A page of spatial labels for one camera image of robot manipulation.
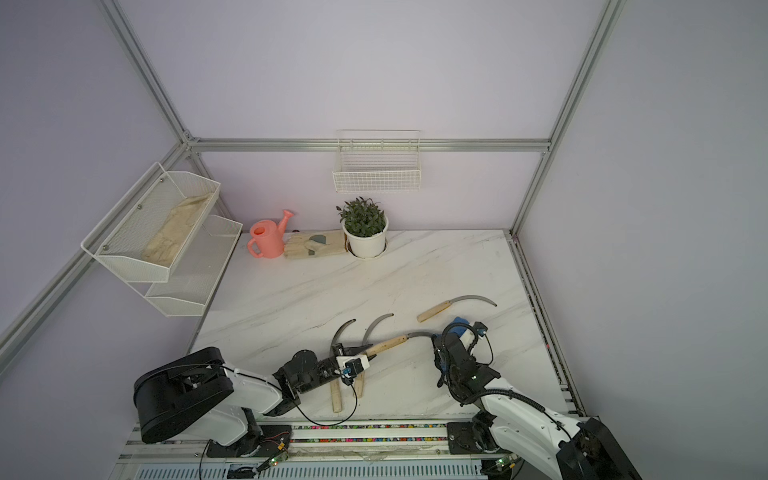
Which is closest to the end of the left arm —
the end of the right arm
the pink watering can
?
the end of the right arm

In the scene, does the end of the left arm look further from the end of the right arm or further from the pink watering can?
the pink watering can

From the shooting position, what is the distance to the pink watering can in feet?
3.50
